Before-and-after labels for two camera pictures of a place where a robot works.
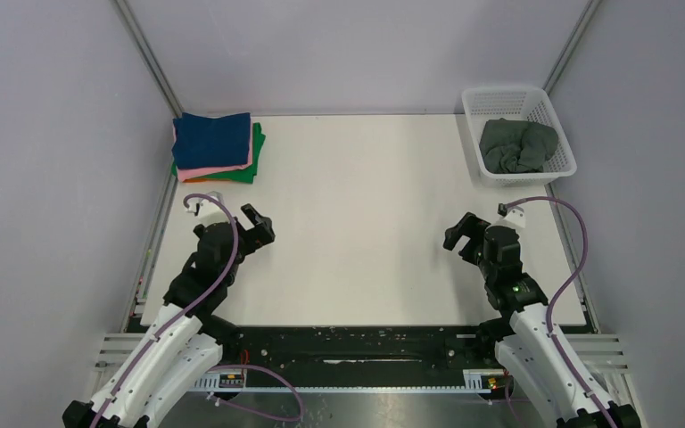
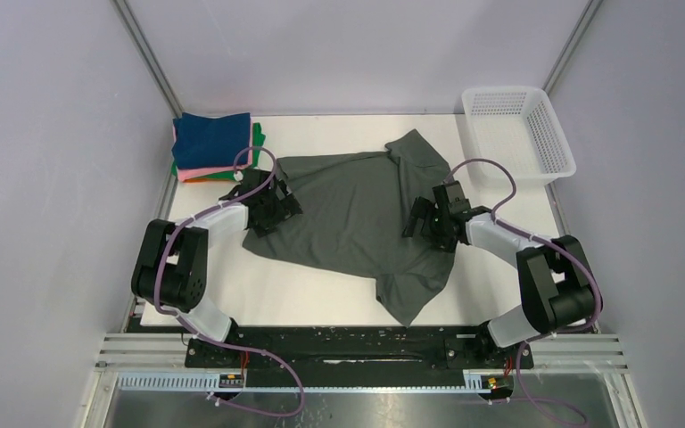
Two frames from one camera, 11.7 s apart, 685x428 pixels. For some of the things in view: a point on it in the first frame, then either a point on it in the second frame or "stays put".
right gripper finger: x=474 y=222 -> x=422 y=208
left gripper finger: x=251 y=213 -> x=283 y=186
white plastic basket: x=518 y=137 stays put
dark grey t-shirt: x=509 y=146 -> x=354 y=207
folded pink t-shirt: x=185 y=174 stays put
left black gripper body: x=250 y=240 -> x=272 y=204
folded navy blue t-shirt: x=201 y=142 stays put
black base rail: x=359 y=347 stays put
